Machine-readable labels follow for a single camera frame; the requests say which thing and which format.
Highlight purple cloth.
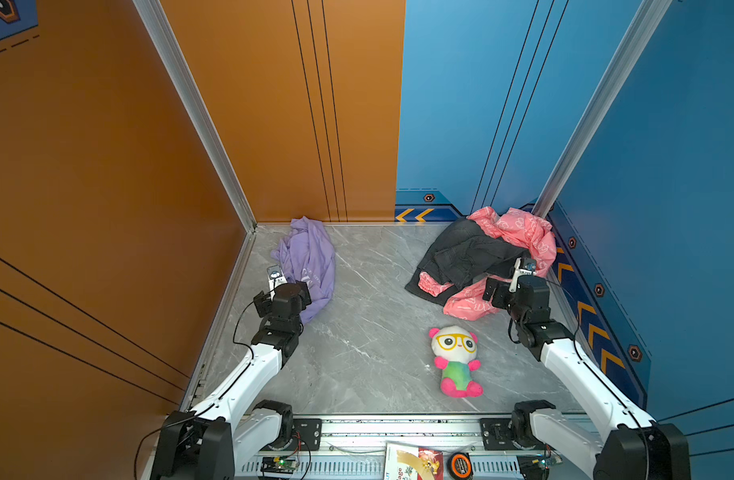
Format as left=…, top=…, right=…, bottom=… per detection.
left=271, top=217, right=336, bottom=325

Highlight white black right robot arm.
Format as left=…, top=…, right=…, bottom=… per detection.
left=483, top=275, right=692, bottom=479

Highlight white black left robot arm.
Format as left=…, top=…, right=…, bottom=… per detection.
left=142, top=281, right=312, bottom=479

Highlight pink patterned cloth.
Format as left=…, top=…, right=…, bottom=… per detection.
left=405, top=207, right=557, bottom=321

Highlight dark grey jeans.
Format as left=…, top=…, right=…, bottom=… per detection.
left=405, top=219, right=532, bottom=305

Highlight panda plush toy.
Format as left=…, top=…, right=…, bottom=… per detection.
left=428, top=326, right=484, bottom=398

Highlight green circuit board left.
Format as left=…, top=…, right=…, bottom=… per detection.
left=259, top=457, right=300, bottom=479

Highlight green circuit board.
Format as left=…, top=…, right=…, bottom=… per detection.
left=532, top=454, right=564, bottom=471
left=259, top=457, right=300, bottom=479

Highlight green circuit board right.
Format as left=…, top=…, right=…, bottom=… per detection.
left=532, top=454, right=564, bottom=471

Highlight orange black tape measure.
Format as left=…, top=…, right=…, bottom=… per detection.
left=447, top=452, right=474, bottom=480

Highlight red white booklet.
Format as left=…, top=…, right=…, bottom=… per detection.
left=383, top=442, right=444, bottom=480

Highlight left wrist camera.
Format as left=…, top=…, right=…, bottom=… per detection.
left=267, top=264, right=288, bottom=296

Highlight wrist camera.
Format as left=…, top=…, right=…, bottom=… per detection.
left=509, top=257, right=537, bottom=293
left=267, top=264, right=288, bottom=296

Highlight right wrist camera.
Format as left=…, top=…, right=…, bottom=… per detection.
left=509, top=257, right=537, bottom=293

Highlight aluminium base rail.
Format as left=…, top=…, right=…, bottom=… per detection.
left=222, top=413, right=608, bottom=480

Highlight aluminium corner post right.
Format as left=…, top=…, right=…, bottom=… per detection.
left=532, top=0, right=673, bottom=218

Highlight aluminium corner post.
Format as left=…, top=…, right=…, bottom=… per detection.
left=532, top=0, right=673, bottom=218
left=133, top=0, right=257, bottom=234

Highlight aluminium corner post left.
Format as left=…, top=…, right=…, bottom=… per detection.
left=133, top=0, right=257, bottom=234

